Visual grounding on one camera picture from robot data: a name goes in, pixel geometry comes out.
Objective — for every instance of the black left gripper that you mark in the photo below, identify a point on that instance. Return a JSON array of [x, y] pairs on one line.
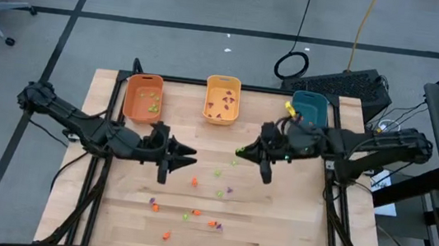
[[154, 148]]

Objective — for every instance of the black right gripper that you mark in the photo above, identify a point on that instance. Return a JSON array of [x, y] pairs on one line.
[[296, 142]]

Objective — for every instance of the small orange pumpkin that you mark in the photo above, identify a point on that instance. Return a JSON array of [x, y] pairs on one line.
[[212, 223], [166, 235], [155, 207], [194, 182], [196, 212]]

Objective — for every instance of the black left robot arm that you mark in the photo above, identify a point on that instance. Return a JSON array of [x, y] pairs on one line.
[[63, 115]]

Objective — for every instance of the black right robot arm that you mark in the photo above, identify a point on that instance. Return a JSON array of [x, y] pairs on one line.
[[387, 142]]

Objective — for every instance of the orange plastic bin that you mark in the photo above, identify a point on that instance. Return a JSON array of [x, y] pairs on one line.
[[138, 109]]

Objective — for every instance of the yellow plastic bin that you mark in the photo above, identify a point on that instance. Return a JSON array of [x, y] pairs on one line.
[[219, 86]]

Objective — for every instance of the teal plastic bin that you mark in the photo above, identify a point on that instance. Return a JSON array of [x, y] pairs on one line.
[[312, 106]]

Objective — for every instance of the black computer case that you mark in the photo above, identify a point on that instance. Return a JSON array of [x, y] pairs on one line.
[[344, 85]]

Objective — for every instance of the white paper sheet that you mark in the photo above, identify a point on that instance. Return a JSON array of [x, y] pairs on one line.
[[386, 208]]

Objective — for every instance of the black desk beam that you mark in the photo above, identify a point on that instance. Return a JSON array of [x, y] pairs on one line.
[[407, 187]]

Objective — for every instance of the black camera bracket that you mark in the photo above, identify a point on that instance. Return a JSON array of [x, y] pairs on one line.
[[137, 68]]

